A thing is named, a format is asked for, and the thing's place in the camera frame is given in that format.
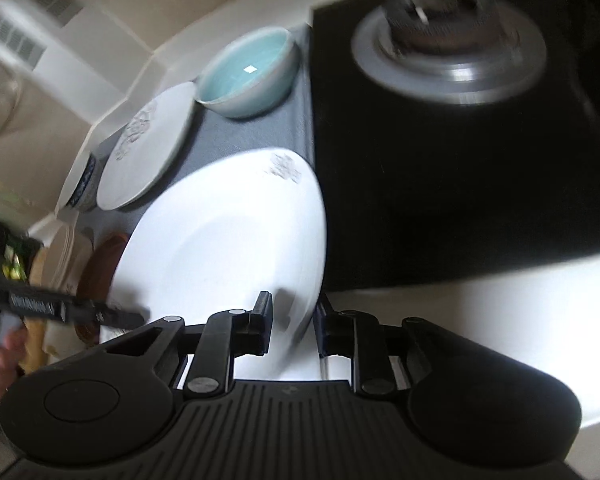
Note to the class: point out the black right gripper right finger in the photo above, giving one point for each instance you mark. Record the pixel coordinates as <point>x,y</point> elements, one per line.
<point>359,337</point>

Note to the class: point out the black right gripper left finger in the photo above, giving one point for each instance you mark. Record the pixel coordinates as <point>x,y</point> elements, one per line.
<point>227,335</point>

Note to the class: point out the beige bowl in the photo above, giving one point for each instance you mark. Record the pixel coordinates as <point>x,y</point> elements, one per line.
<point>60,265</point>

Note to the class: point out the orange brown plate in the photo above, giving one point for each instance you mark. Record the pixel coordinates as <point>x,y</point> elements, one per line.
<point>97,276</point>

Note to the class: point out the large white floral plate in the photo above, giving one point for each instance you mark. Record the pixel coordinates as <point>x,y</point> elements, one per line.
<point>248,223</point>

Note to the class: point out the white bowl blue rim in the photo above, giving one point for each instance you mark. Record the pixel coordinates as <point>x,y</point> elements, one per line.
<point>80,187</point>

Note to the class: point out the light blue ceramic bowl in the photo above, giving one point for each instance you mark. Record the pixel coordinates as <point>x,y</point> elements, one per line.
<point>251,75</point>

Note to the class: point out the person's left hand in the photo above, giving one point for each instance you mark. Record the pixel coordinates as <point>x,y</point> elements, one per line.
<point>12,352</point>

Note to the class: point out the small white floral plate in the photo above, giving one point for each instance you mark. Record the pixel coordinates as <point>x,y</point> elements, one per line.
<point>147,146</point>

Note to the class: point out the grey table mat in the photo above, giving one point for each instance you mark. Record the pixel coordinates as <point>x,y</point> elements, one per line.
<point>211,137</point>

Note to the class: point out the black gas stove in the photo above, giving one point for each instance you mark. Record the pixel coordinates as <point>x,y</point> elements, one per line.
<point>417,193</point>

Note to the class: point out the metal wall vent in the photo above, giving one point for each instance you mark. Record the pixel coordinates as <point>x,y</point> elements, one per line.
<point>27,27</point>

